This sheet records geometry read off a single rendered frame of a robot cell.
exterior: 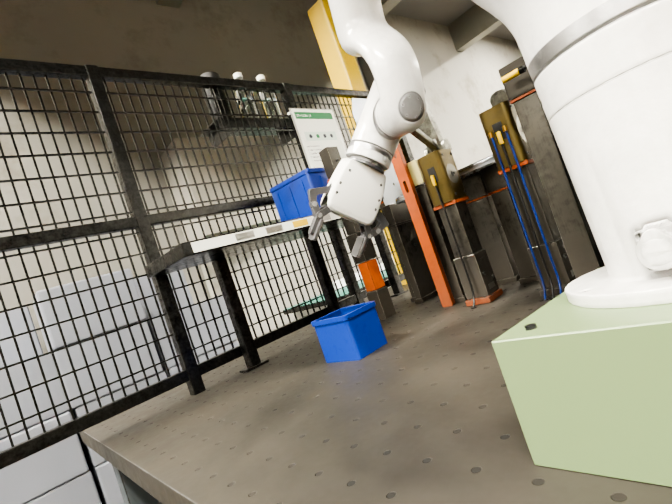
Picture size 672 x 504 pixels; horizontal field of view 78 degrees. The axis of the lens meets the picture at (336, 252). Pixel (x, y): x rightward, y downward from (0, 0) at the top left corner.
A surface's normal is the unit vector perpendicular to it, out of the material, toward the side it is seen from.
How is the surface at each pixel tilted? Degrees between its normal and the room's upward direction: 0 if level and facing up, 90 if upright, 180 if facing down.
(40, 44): 90
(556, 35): 89
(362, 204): 109
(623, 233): 89
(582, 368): 90
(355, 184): 103
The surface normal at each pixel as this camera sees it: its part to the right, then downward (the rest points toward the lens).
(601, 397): -0.72, 0.23
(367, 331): 0.66, -0.25
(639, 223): -0.85, 0.25
